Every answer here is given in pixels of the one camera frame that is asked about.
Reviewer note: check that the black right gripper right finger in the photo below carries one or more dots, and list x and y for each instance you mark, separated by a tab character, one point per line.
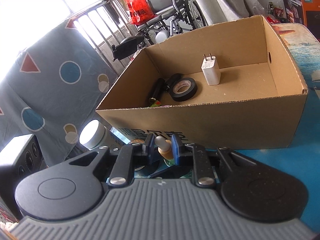
195	156

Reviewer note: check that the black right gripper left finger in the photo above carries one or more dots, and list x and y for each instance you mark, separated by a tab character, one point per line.
123	170

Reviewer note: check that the green dropper bottle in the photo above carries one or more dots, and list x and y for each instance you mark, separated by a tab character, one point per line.
165	150

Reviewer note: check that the black electrical tape roll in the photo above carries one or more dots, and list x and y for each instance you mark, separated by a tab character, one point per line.
181	88

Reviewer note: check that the black cylindrical tube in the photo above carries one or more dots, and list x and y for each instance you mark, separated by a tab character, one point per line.
157	91

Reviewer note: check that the white usb wall charger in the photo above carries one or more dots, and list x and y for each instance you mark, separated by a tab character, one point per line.
211	70

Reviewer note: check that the rose gold lid jar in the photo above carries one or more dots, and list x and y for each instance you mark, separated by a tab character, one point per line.
137	152

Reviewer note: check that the white cylindrical container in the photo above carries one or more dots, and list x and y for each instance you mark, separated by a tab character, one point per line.
95	134

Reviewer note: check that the brown cardboard box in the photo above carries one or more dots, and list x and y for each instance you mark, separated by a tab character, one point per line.
257	104

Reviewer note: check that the blue patterned fabric sofa cover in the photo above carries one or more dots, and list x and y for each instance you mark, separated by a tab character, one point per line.
52	91

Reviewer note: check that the black wheelchair footrest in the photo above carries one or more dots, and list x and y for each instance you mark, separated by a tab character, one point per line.
127	47

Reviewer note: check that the metal balcony railing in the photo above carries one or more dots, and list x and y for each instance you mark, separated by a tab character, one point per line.
103	23

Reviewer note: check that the grey wheelchair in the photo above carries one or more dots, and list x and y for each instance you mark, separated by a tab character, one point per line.
171	17

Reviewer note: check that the red plastic bag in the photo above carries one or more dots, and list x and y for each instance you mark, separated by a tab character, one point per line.
140	11

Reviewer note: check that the orange philips box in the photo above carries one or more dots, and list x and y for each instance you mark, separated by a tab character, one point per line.
305	12

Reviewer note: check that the black speaker camera box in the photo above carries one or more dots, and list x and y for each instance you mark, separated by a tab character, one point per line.
20	158

